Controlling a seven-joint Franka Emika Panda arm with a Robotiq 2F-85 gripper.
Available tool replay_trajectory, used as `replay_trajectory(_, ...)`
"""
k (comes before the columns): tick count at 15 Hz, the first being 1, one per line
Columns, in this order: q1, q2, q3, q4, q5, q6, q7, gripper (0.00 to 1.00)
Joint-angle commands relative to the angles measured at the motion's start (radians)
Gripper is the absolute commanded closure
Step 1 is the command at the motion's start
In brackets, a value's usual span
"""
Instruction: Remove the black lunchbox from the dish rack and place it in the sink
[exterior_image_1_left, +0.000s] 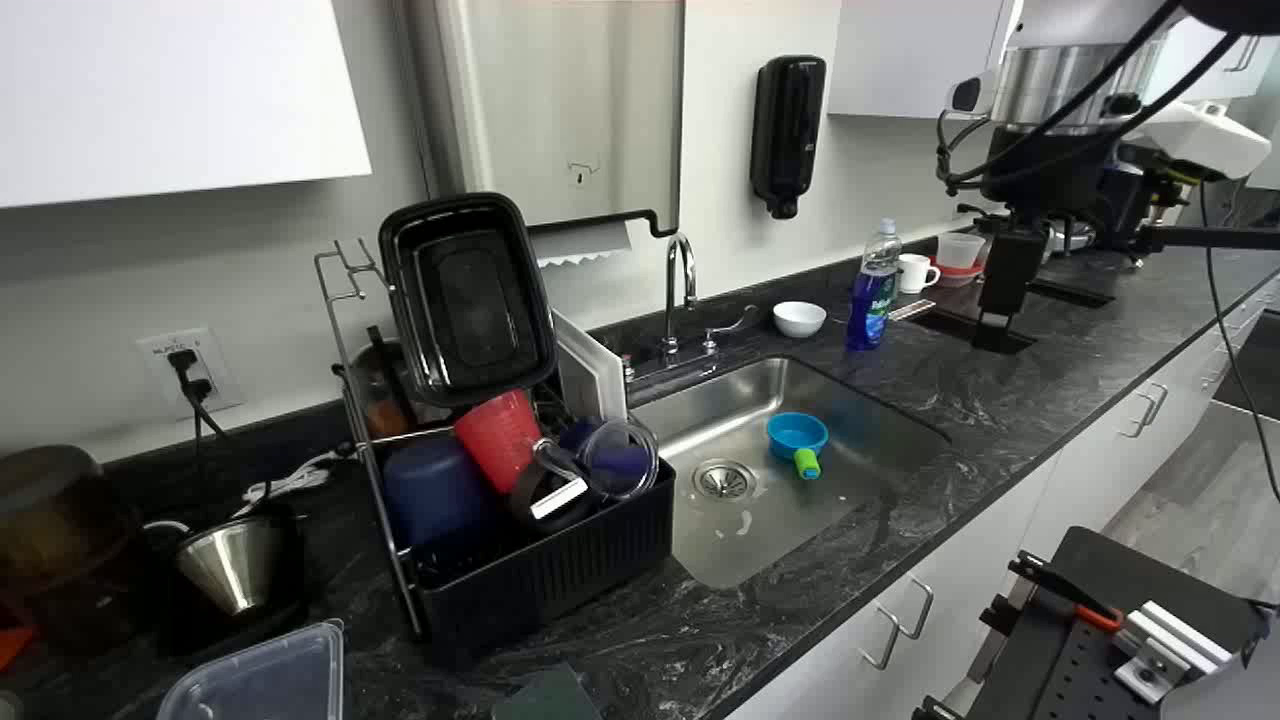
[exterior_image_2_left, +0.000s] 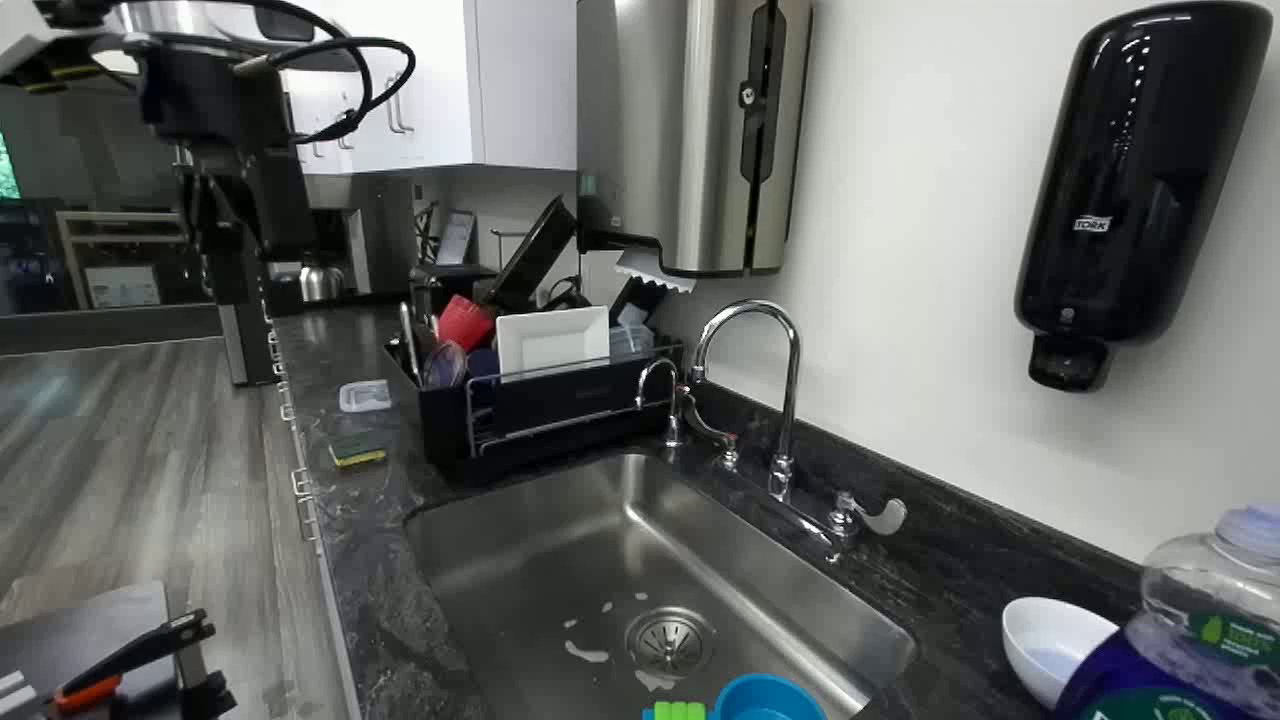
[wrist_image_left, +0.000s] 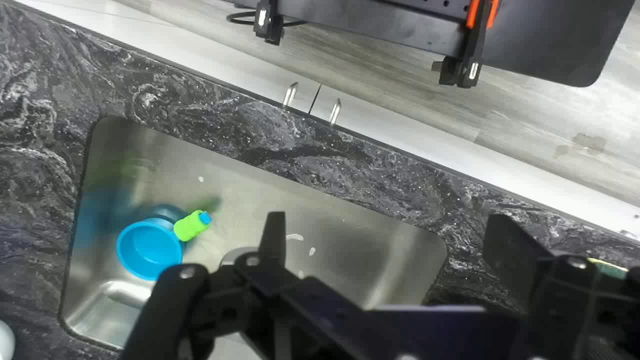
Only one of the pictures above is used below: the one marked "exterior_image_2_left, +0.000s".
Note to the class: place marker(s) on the red plastic cup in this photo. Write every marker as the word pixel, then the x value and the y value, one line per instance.
pixel 465 324

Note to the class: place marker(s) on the stainless steel sink basin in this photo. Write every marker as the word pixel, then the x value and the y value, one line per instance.
pixel 535 584

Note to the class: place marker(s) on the white rectangular plate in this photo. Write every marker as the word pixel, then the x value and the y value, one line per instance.
pixel 553 340

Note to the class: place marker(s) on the black plastic dish rack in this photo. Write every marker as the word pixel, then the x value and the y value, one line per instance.
pixel 535 419

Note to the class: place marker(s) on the small green plastic item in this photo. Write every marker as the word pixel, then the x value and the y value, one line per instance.
pixel 673 712

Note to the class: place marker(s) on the black metal stand post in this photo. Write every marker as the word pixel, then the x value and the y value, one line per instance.
pixel 247 320

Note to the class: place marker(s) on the stainless steel paper towel dispenser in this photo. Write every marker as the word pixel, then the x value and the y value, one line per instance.
pixel 665 132

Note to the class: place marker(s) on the light blue plastic cup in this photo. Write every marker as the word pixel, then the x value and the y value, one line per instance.
pixel 764 701

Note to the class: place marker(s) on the green yellow sponge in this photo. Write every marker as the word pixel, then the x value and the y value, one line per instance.
pixel 356 455

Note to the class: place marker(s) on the white wall cabinet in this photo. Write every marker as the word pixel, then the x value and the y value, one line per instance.
pixel 520 80

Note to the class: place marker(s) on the chrome gooseneck faucet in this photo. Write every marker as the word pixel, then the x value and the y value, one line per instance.
pixel 791 385

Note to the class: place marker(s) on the clear dish soap bottle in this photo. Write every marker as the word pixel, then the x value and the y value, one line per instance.
pixel 1200 626

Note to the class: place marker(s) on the round metal sink drain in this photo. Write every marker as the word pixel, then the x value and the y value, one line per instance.
pixel 668 637

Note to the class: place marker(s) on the small picture frame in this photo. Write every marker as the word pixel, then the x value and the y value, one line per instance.
pixel 452 239

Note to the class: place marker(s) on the clear plastic food container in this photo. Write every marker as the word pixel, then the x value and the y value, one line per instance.
pixel 367 394

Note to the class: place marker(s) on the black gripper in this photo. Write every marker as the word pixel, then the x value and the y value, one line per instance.
pixel 215 96

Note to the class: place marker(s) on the wooden background shelf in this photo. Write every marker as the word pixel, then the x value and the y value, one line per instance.
pixel 120 261

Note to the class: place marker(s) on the clear drinking glass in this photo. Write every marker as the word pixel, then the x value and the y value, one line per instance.
pixel 630 330

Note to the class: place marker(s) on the small white bowl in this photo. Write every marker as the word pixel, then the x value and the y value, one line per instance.
pixel 1054 645

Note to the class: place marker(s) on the black wall soap dispenser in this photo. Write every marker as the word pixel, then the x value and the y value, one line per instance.
pixel 1135 174

